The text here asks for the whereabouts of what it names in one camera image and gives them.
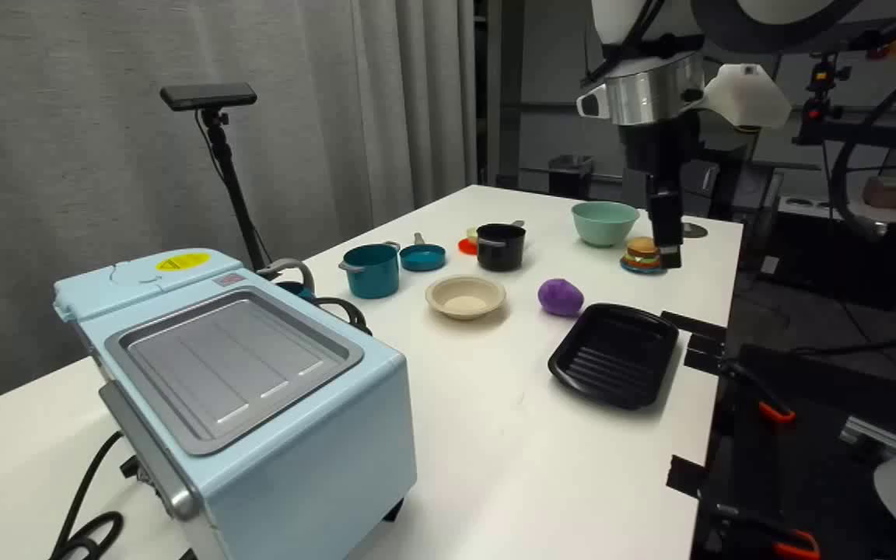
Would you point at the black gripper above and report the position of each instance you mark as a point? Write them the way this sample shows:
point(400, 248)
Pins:
point(669, 158)

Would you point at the purple eggplant toy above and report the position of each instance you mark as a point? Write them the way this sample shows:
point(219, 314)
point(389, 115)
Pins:
point(560, 297)

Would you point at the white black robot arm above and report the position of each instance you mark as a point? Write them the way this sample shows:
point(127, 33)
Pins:
point(654, 83)

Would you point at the cream white plate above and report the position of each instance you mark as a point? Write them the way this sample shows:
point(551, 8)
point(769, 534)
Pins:
point(465, 301)

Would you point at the round dark table disc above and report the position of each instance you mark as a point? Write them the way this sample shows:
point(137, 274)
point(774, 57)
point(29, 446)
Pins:
point(696, 227)

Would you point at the toy burger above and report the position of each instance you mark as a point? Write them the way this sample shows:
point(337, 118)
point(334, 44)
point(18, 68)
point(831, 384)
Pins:
point(643, 251)

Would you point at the small teal saucer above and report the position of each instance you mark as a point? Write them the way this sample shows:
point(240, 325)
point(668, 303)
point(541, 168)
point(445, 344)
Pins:
point(637, 268)

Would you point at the mint green bowl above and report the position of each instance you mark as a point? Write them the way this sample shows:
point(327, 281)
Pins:
point(604, 224)

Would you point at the small black box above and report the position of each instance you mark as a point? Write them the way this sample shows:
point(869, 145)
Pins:
point(570, 174)

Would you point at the black ridged grill tray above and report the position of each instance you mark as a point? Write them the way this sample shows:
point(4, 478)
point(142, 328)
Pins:
point(615, 358)

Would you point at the black toy pot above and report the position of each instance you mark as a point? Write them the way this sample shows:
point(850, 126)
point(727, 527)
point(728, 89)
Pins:
point(503, 251)

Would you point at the small orange red toy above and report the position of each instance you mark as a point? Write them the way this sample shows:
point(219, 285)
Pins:
point(468, 248)

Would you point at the teal pot lid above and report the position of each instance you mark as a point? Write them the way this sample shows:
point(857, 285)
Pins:
point(424, 255)

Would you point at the teal toy pot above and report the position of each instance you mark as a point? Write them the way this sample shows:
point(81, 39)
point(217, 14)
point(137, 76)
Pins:
point(372, 274)

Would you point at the light blue toaster oven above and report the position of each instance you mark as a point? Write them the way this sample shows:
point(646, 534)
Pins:
point(294, 454)

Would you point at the grey curtain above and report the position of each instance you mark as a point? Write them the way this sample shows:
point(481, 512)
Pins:
point(108, 165)

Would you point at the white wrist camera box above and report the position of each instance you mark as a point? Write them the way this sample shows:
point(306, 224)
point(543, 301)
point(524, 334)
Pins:
point(748, 94)

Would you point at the black camera with mount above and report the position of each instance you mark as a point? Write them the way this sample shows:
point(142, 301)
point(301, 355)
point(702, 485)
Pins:
point(825, 78)

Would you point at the black camera tripod stand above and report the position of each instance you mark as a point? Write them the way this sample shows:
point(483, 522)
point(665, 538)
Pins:
point(231, 187)

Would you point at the black stereo camera bar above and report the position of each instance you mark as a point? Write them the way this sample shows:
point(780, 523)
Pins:
point(207, 97)

